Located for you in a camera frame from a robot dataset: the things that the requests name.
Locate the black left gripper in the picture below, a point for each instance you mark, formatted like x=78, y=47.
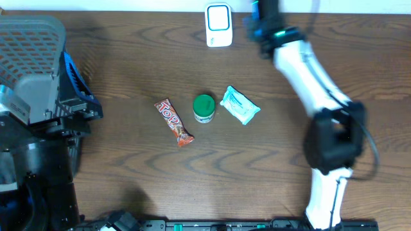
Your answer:
x=68, y=107

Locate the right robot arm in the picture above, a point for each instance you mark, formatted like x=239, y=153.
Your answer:
x=334, y=137

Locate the grey plastic mesh basket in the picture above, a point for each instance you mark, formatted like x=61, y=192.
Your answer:
x=31, y=47

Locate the red Top chocolate bar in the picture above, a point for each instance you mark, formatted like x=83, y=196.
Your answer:
x=173, y=120

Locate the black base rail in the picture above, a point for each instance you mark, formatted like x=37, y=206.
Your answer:
x=161, y=225

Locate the white barcode scanner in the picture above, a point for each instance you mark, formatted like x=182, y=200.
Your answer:
x=218, y=25

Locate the green lid jar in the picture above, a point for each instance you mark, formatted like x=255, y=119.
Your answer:
x=204, y=108

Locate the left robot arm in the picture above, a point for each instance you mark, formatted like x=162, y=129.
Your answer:
x=45, y=198

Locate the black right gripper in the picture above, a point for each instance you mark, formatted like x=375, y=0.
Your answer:
x=258, y=19

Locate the teal wet wipes pack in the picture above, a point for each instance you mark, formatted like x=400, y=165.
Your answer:
x=239, y=105

